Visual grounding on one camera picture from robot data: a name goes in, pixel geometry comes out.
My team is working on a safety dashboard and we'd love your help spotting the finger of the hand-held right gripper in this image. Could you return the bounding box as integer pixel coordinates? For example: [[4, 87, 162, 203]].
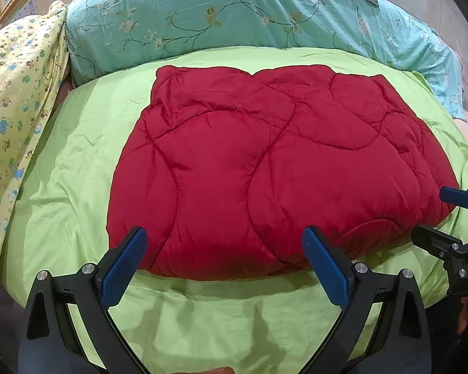
[[439, 186, 468, 213], [411, 223, 468, 261]]

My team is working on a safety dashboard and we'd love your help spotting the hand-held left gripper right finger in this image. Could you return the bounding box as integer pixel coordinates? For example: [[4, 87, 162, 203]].
[[302, 225, 431, 374]]

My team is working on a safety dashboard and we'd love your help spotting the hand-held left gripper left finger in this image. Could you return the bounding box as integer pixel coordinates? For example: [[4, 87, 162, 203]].
[[18, 226, 149, 374]]

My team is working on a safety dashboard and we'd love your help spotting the red quilted jacket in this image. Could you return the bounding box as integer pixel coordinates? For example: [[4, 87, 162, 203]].
[[106, 64, 460, 281]]

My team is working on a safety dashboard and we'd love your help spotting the light green bed sheet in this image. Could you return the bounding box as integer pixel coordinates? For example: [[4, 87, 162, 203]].
[[0, 46, 468, 374]]

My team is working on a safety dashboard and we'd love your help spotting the yellow animal print blanket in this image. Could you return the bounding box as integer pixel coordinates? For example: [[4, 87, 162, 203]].
[[0, 0, 72, 333]]

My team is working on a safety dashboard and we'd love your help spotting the teal floral quilt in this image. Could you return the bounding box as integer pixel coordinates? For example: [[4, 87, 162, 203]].
[[64, 0, 465, 119]]

